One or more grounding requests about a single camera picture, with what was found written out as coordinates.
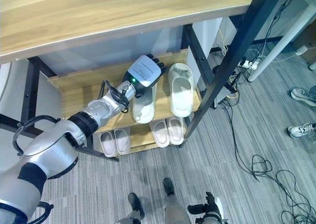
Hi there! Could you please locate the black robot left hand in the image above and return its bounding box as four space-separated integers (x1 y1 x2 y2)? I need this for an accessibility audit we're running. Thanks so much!
122 53 166 98

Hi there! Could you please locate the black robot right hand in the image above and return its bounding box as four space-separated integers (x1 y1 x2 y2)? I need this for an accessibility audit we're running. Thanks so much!
187 191 225 219

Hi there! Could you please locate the white slipper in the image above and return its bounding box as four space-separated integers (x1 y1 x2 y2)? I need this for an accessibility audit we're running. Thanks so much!
165 116 186 146
132 82 158 124
99 131 117 158
168 63 194 118
114 129 131 154
149 119 171 149

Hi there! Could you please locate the wooden rack shelf board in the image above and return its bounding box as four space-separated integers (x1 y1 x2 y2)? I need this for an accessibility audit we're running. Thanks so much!
95 125 158 158
47 48 201 132

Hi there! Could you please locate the wooden rack top board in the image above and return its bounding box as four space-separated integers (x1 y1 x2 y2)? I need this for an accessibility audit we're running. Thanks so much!
0 0 255 65

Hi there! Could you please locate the person's shoe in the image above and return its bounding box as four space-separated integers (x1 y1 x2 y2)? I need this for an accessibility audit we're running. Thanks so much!
287 122 316 140
290 85 316 108

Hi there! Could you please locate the robot right leg and foot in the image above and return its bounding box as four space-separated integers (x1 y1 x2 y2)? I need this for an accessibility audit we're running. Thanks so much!
163 177 191 224

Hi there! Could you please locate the white power strip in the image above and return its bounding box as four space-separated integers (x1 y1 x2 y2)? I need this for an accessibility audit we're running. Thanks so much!
240 58 260 71

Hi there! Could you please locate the white table leg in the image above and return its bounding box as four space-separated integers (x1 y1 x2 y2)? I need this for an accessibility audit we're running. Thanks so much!
247 0 316 83

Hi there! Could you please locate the white power adapter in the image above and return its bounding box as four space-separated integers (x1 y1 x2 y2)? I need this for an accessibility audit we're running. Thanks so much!
295 45 309 56

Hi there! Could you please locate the cardboard box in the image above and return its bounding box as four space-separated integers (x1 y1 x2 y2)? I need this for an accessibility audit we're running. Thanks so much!
292 21 316 65

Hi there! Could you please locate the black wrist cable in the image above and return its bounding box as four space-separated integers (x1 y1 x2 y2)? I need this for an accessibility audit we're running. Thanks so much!
98 79 130 113

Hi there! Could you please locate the black floor cable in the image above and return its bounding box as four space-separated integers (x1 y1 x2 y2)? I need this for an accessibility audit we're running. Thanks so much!
219 102 316 224

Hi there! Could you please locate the black metal rack frame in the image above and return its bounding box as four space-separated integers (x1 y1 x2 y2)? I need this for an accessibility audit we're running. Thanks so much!
0 0 288 162

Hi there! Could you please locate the black hanging cable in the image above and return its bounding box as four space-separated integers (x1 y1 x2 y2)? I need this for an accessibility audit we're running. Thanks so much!
243 0 303 62

